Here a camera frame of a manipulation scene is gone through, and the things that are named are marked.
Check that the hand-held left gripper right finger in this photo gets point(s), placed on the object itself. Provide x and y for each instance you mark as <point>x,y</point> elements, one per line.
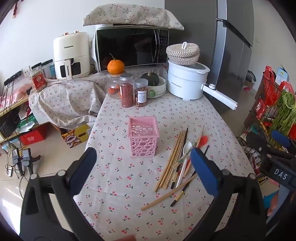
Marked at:
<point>203,169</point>

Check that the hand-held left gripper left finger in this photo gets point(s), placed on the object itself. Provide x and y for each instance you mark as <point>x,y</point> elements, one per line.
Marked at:
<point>86,162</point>

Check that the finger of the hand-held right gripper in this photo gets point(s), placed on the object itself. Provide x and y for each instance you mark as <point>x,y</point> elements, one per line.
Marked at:
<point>280,139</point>
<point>256,141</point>

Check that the white plastic spoon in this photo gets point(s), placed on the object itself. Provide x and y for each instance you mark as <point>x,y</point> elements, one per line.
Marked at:
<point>187,148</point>

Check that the red plastic spoon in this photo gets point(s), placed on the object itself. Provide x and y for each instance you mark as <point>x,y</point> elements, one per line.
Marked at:
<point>203,140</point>

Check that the black gold-patterned chopstick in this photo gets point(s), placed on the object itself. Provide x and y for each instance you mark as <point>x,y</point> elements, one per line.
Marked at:
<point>181,193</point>
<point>175,179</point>

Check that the bunch of bamboo chopsticks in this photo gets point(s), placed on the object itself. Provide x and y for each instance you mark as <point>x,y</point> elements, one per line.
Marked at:
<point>171,160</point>

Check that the light bamboo chopstick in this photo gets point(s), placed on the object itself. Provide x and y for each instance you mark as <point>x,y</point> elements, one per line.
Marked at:
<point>161,199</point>

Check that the pink perforated utensil basket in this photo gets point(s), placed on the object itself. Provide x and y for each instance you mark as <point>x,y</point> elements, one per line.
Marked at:
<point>143,139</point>

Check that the person's left hand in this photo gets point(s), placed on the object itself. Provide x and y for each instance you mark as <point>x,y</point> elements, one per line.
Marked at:
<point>126,238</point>

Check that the yellow cartoon box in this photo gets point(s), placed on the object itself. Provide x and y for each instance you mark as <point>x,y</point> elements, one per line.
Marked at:
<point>74,136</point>

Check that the green long beans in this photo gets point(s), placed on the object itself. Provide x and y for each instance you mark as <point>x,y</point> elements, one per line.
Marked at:
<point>285,111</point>

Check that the pile of snack packets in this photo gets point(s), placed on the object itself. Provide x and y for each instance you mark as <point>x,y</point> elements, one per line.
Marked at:
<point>261,109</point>

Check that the cherry print tablecloth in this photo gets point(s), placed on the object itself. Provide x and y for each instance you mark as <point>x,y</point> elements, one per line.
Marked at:
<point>129,180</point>

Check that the phone on small tripod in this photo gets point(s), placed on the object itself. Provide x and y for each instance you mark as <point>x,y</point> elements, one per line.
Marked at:
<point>16,160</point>
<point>27,160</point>

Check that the red box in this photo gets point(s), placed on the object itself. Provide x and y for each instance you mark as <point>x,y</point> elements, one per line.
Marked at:
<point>32,138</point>

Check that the red shopping bag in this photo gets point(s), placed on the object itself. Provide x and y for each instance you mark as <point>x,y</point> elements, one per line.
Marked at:
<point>269,78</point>

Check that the cherry print cover cloth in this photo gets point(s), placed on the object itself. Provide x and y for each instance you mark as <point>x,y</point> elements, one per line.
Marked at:
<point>64,99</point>

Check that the green tissue pack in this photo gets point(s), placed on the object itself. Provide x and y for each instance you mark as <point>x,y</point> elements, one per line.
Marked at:
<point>26,122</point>

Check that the silver refrigerator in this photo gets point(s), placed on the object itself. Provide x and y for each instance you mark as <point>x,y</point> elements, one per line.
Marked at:
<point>231,69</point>

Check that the jar of red goji berries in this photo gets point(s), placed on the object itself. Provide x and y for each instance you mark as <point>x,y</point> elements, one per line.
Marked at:
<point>126,95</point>

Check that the clear jar of small fruits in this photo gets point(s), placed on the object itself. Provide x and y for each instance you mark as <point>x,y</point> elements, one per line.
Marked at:
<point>113,88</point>

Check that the jar of brown nuts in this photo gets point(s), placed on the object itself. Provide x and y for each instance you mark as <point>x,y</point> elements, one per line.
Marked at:
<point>141,95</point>

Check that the black box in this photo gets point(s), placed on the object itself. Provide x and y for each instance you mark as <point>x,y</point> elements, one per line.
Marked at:
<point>8,124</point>

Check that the white electric cooking pot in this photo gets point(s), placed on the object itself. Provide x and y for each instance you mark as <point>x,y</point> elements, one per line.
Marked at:
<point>185,81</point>

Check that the stack of white bowls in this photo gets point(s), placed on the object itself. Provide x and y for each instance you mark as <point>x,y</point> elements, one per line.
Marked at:
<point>159,89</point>

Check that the wooden shelf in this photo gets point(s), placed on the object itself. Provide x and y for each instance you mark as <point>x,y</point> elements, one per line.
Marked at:
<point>16,101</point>

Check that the red label jar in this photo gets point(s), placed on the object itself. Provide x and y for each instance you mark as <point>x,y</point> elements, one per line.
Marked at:
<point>38,81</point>

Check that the orange tangerine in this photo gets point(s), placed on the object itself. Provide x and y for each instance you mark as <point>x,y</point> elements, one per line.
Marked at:
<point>116,66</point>

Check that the pink cloth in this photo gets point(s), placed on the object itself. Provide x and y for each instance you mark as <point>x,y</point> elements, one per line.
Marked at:
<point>13,92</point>

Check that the clear storage containers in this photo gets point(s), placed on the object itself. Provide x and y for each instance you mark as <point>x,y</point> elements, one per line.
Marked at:
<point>47,68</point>

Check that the dark green pumpkin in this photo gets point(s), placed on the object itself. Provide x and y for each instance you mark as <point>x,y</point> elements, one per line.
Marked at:
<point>149,78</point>

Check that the white air fryer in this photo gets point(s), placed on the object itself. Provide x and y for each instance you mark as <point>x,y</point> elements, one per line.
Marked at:
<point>71,51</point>

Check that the black microwave oven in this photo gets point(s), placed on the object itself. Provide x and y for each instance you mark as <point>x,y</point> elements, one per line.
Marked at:
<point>129,46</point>

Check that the floral cloth cover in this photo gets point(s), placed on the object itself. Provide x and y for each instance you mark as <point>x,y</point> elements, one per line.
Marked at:
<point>129,14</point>

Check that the wall power strip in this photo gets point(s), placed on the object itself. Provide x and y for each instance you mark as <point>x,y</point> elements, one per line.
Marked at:
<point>13,77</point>

